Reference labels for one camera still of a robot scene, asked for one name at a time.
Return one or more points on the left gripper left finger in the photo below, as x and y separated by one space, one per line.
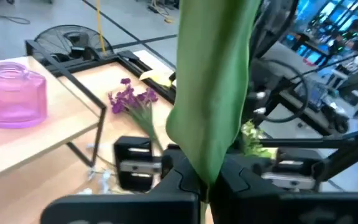
179 177

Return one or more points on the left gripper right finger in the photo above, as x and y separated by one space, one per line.
235 177

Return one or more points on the white blossom sprig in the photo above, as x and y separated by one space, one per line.
105 180

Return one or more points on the small yellow tulip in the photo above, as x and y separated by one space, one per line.
210 93

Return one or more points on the purple flower bunch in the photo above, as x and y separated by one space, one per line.
126 99

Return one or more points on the pink glass vase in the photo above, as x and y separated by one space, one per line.
11 99

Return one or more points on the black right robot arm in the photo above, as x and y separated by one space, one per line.
272 25

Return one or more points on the wooden shelf black metal legs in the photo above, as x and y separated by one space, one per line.
26 140

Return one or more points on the green leafy sprig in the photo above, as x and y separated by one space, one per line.
253 146

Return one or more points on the black floor fan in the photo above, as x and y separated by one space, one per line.
73 39

